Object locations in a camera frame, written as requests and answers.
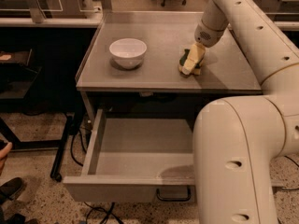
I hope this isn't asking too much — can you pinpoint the black shoe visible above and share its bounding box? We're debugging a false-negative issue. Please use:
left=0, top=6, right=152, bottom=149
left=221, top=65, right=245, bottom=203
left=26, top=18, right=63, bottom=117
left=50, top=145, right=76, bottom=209
left=0, top=177, right=24, bottom=203

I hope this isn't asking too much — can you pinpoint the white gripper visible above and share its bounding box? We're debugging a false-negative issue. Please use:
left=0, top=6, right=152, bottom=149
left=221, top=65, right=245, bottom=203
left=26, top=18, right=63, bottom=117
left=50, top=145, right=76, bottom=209
left=181, top=21, right=228, bottom=76

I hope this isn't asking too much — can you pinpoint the black side cart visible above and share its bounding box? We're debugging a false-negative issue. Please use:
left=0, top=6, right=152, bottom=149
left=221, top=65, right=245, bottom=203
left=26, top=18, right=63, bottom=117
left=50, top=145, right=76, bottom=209
left=0, top=49, right=72, bottom=182

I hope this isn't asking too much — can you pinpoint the black floor cable bottom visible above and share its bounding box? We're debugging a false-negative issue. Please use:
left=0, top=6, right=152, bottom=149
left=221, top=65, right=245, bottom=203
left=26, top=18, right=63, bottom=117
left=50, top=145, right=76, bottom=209
left=83, top=202, right=125, bottom=224

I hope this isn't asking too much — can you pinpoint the black floor cable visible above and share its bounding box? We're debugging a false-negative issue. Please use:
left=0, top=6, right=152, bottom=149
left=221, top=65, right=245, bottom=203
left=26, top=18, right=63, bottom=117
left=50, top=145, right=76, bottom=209
left=83, top=202, right=125, bottom=224
left=279, top=155, right=299, bottom=192

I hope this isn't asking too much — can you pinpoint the person's hand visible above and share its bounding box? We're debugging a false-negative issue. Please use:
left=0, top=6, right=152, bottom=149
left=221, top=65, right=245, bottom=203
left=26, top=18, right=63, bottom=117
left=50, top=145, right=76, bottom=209
left=0, top=142, right=13, bottom=174

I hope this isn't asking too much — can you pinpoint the white horizontal rail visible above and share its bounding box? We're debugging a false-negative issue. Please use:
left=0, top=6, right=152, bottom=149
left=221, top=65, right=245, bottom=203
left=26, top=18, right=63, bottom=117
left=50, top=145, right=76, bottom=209
left=0, top=18, right=101, bottom=28

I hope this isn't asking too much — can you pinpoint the black floor cable right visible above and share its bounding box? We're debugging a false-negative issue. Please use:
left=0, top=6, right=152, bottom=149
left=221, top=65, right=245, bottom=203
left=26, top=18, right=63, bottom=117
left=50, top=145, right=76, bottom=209
left=279, top=155, right=299, bottom=192

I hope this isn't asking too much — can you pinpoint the open grey top drawer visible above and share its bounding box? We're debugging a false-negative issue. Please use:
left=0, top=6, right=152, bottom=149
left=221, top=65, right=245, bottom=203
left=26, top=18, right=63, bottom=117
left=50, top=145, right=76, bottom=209
left=64, top=110, right=195, bottom=203

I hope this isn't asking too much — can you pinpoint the black cable under cart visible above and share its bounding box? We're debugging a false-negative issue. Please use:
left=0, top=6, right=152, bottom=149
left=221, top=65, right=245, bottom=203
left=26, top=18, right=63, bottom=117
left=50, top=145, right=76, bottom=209
left=69, top=126, right=92, bottom=168

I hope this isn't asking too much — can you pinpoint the green and yellow sponge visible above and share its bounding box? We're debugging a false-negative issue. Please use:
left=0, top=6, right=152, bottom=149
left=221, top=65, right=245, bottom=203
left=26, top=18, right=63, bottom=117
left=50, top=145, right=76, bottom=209
left=178, top=49, right=204, bottom=77

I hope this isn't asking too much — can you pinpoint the white ceramic bowl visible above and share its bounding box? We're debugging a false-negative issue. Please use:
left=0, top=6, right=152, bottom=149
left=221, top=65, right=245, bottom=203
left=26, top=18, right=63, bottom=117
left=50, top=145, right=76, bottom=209
left=109, top=38, right=148, bottom=69

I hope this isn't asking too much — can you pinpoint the grey metal cabinet table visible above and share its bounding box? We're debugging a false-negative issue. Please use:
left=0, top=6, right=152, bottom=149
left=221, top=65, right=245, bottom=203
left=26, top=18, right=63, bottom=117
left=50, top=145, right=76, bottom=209
left=77, top=11, right=261, bottom=122

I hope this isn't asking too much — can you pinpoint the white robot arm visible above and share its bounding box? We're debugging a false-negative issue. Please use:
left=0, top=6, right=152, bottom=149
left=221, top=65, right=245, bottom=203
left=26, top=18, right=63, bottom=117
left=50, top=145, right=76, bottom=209
left=193, top=0, right=299, bottom=224

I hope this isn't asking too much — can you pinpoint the black drawer handle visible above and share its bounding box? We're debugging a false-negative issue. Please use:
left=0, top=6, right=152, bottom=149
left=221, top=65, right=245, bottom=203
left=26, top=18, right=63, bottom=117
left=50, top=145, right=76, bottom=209
left=156, top=187, right=192, bottom=202

